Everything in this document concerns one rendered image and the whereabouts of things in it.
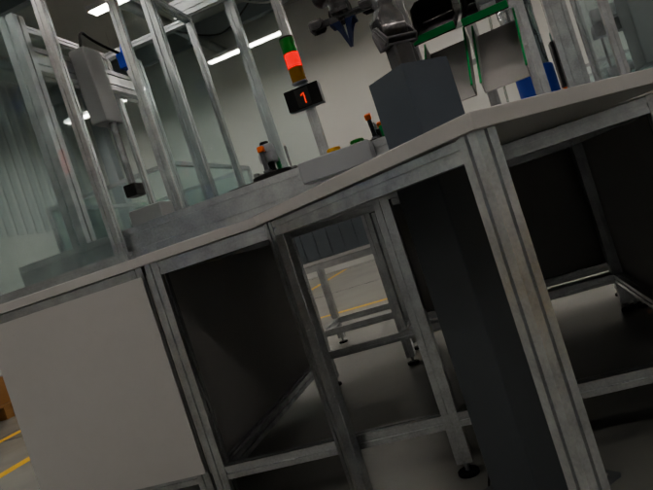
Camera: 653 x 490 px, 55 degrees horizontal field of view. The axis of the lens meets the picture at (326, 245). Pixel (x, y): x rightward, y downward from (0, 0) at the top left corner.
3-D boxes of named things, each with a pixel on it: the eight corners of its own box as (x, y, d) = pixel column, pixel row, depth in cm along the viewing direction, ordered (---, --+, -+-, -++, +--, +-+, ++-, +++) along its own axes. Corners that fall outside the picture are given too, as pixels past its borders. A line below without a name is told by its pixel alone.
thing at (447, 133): (474, 129, 96) (468, 111, 96) (256, 227, 174) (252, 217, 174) (714, 66, 130) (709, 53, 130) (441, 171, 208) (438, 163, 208)
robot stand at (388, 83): (429, 149, 140) (400, 63, 140) (393, 164, 152) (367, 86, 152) (473, 136, 147) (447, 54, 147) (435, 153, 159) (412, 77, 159)
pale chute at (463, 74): (477, 95, 175) (472, 83, 172) (433, 112, 180) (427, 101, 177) (468, 38, 192) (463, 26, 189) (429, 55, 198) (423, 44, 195)
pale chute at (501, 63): (532, 76, 171) (527, 63, 168) (485, 93, 176) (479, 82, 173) (518, 19, 188) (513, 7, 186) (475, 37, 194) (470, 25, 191)
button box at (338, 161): (374, 159, 169) (367, 137, 169) (303, 185, 174) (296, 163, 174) (378, 160, 176) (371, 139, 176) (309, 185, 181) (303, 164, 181)
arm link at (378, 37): (420, 39, 148) (411, 14, 148) (386, 47, 145) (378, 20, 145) (407, 50, 154) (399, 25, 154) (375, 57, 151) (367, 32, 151)
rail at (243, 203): (434, 157, 172) (422, 119, 172) (157, 252, 194) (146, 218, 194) (435, 157, 177) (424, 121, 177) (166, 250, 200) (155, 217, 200)
